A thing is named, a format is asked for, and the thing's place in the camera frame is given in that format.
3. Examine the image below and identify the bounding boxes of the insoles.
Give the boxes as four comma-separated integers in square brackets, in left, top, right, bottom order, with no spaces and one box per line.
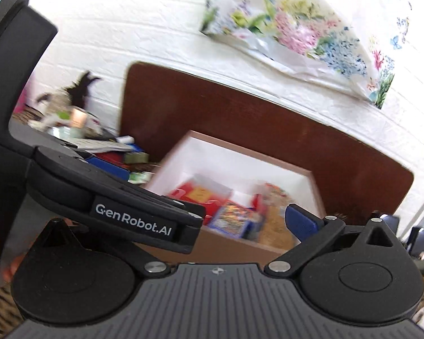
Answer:
[253,183,295,250]

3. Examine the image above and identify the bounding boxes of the floral fabric on wall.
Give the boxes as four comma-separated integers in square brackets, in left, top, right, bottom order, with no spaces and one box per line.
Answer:
[200,0,394,108]

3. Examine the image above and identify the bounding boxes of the pink cardboard storage box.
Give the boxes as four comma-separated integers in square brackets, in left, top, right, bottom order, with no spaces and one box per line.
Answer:
[145,131,326,266]

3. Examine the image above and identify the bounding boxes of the black feather headpiece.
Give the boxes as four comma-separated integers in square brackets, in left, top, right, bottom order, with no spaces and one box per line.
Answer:
[65,70,101,109]

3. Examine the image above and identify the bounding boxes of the red tape roll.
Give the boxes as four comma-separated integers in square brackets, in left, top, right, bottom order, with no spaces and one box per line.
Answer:
[168,178,233,225]

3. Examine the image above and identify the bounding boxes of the brown wooden chair back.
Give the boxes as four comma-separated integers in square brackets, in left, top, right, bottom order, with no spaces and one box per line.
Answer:
[120,62,414,223]

